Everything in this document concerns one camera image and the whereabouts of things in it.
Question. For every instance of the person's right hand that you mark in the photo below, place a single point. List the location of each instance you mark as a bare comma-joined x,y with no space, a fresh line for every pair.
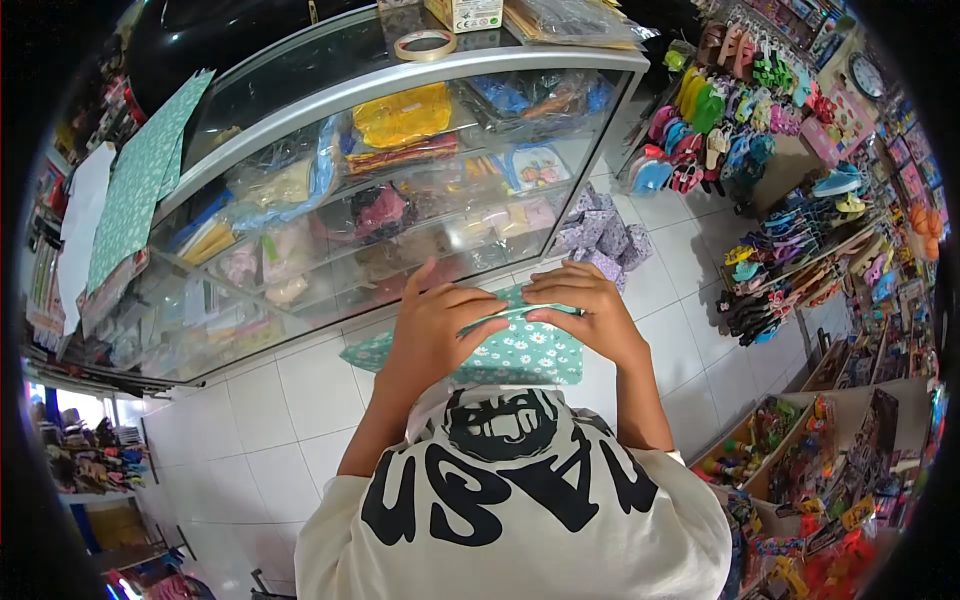
600,315

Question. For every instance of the person's left hand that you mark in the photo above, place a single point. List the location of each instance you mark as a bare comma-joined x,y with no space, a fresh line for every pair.
420,337

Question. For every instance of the person's left fingers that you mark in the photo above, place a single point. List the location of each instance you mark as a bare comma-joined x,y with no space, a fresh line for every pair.
476,304

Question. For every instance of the person's right fingers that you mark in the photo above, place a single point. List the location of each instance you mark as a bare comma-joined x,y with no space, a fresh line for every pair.
559,292

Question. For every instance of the green floral parcel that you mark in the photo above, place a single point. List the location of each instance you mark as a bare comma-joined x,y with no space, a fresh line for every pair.
536,352

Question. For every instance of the pile of purple patterned boxes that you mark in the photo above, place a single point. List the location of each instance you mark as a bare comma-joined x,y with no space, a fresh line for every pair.
604,232

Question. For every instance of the glass display counter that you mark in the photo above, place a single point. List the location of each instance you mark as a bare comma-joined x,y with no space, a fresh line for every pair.
300,225

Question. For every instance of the slanted rack of sandals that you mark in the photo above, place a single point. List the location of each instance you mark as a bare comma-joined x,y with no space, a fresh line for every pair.
787,270

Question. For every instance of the person's body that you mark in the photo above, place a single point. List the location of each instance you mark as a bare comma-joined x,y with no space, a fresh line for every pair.
517,540

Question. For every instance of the roll of adhesive tape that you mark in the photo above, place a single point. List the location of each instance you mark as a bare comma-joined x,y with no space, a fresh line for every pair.
424,46

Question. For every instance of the stack of clear plastic packets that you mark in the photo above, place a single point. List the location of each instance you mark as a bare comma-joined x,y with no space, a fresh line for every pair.
570,22

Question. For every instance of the small cardboard box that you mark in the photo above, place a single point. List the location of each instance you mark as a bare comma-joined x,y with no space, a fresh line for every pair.
465,13

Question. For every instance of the full shop shelf of toys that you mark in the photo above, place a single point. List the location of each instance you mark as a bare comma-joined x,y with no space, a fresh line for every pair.
817,480

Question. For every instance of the green floral wrapping paper sheets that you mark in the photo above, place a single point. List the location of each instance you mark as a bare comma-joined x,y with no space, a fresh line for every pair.
139,180

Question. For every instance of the white paper sheet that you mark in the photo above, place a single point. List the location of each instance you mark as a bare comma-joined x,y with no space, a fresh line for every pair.
81,225

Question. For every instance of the full shop shelf of goods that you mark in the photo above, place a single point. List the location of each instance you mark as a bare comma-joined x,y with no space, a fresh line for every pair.
94,457

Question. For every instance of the wall rack of colourful sandals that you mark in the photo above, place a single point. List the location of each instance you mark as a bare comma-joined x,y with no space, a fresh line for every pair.
720,120

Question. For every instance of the wall display of hanging goods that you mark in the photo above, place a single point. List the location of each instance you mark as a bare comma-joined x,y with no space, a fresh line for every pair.
911,225

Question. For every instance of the round wall clock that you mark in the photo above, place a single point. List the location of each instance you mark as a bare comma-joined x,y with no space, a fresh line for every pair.
868,75

